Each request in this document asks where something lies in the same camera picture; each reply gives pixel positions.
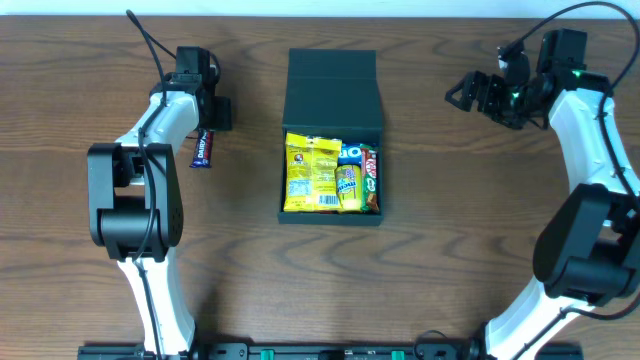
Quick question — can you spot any red KitKat bar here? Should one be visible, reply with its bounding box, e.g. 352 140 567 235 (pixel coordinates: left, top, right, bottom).
360 144 380 213

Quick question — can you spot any yellow Mentos roll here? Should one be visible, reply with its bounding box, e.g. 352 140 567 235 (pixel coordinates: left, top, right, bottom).
336 165 363 213

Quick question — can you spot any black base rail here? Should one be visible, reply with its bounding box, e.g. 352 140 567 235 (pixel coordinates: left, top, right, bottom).
77 340 584 360

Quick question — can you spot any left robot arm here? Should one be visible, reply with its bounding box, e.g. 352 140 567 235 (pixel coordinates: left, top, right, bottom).
87 80 231 359

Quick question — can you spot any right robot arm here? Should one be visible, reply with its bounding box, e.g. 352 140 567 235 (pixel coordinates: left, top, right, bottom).
416 67 639 359

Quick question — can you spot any dark green box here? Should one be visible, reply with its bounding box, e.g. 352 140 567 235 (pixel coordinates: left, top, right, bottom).
277 48 385 226

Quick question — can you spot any purple Dairy Milk bar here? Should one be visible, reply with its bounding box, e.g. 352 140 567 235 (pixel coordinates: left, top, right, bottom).
190 128 214 168

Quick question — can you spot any blue Oreo cookie pack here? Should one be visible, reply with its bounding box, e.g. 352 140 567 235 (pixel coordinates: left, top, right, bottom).
338 143 362 166

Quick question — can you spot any yellow Hacks candy bag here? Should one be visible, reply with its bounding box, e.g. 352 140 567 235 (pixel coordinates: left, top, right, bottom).
283 132 342 212

